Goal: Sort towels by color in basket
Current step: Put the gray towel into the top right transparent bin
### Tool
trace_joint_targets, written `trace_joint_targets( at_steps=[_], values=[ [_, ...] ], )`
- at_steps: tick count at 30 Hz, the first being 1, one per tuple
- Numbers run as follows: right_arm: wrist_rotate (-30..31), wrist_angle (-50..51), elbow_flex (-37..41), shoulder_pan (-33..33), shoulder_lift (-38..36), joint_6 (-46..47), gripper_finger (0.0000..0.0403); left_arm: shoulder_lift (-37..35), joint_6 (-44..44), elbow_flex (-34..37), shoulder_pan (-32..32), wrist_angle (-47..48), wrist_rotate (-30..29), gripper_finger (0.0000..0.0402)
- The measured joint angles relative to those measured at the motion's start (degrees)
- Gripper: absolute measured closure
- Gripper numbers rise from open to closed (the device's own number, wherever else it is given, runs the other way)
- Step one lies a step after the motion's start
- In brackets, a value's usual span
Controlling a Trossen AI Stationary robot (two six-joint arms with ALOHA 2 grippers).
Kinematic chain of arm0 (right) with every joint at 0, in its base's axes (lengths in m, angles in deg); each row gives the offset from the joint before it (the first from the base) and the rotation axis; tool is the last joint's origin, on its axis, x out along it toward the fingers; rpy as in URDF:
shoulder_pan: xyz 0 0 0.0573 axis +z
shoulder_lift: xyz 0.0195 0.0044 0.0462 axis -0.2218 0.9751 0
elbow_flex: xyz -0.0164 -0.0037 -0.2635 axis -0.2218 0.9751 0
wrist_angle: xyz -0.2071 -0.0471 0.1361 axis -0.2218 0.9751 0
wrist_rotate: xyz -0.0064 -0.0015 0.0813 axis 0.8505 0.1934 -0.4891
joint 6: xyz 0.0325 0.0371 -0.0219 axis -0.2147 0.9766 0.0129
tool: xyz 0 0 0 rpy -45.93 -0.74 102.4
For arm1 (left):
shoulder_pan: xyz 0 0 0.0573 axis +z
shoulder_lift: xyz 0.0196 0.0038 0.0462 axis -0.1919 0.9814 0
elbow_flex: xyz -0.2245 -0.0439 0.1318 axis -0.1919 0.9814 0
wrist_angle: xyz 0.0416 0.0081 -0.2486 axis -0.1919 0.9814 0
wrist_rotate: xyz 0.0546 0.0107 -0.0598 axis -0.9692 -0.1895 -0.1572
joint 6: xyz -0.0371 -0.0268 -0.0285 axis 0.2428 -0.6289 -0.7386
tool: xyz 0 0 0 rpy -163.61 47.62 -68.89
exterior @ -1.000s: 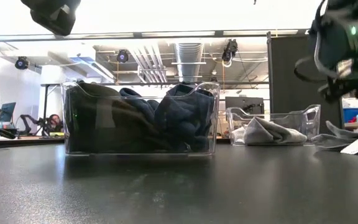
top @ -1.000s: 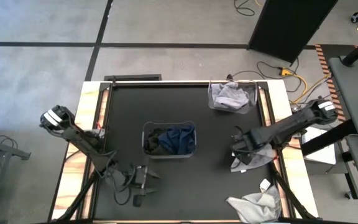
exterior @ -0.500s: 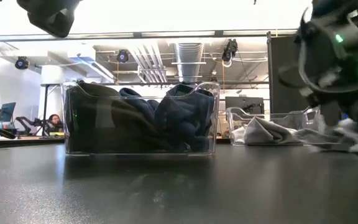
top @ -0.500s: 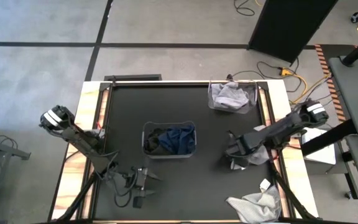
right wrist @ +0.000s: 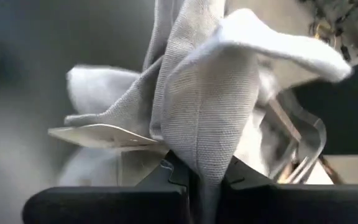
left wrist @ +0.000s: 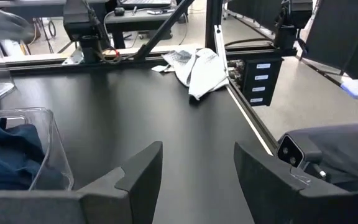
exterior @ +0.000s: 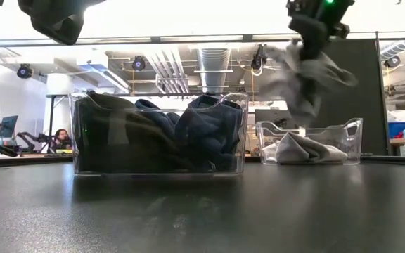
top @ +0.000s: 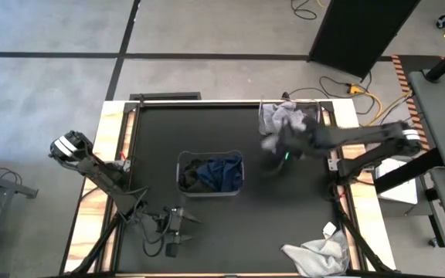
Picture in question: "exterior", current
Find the navy blue towel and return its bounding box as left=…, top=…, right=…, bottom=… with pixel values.
left=134, top=94, right=243, bottom=172

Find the person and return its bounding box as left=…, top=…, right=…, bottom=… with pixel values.
left=53, top=129, right=72, bottom=152

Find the blue storage bin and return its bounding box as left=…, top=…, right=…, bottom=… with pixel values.
left=387, top=121, right=405, bottom=139

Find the black hanging camera white cable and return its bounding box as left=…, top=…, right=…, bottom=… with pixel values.
left=250, top=44, right=269, bottom=77

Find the black round ceiling camera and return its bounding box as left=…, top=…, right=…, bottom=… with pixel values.
left=384, top=55, right=401, bottom=69
left=131, top=56, right=146, bottom=72
left=16, top=63, right=34, bottom=79

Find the silver ventilation duct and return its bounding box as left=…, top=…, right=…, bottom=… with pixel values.
left=197, top=48, right=231, bottom=94

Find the clear plastic basket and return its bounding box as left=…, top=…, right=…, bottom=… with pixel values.
left=255, top=117, right=364, bottom=166
left=68, top=91, right=250, bottom=176

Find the white ceiling conduit bundle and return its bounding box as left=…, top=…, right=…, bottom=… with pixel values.
left=141, top=44, right=191, bottom=94

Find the dark computer monitor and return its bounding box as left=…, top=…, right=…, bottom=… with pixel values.
left=0, top=115, right=19, bottom=138

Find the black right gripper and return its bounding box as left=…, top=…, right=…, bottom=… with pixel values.
left=285, top=0, right=356, bottom=60

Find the black partition panel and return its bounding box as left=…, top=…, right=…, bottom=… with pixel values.
left=314, top=31, right=390, bottom=156

